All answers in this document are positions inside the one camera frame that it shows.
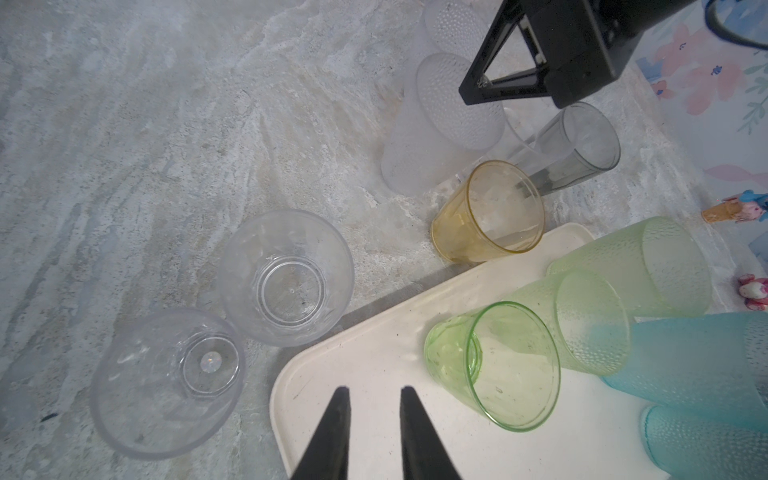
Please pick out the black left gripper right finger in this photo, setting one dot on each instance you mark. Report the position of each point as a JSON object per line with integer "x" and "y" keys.
{"x": 423, "y": 454}

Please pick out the dimpled teal plastic cup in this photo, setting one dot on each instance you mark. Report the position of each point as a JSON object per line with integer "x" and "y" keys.
{"x": 687, "y": 446}

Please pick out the dimpled yellow-green plastic cup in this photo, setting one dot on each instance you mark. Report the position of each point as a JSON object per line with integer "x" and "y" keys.
{"x": 655, "y": 266}

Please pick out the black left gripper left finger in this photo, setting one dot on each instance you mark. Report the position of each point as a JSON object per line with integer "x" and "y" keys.
{"x": 326, "y": 456}

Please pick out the pink bear toy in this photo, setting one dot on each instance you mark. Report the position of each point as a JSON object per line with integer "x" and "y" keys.
{"x": 754, "y": 291}

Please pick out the dimpled clear cup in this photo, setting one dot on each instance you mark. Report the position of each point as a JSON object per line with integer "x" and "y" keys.
{"x": 436, "y": 134}
{"x": 448, "y": 26}

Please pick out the yellow plastic cup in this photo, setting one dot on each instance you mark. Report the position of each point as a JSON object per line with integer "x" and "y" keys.
{"x": 497, "y": 212}

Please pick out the smooth green plastic cup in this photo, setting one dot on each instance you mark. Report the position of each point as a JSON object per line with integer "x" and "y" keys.
{"x": 500, "y": 360}

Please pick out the dimpled clear cup front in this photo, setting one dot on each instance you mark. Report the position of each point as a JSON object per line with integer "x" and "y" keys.
{"x": 436, "y": 134}

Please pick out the pink blue toy figure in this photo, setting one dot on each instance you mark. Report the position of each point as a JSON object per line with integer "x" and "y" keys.
{"x": 745, "y": 207}

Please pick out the smooth clear plastic cup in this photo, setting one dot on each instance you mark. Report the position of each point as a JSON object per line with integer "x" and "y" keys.
{"x": 524, "y": 120}

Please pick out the smoky grey plastic cup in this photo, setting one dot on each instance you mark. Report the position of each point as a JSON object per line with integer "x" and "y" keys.
{"x": 578, "y": 144}

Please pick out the small clear glass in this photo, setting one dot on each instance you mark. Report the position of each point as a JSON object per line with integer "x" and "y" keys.
{"x": 168, "y": 383}
{"x": 286, "y": 277}

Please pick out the cream plastic tray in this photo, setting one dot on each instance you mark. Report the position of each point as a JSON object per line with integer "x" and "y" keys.
{"x": 593, "y": 432}

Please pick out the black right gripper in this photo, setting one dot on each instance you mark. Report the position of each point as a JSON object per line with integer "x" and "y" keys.
{"x": 586, "y": 45}

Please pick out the dimpled light green cup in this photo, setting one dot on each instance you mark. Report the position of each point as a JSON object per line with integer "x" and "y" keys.
{"x": 586, "y": 318}

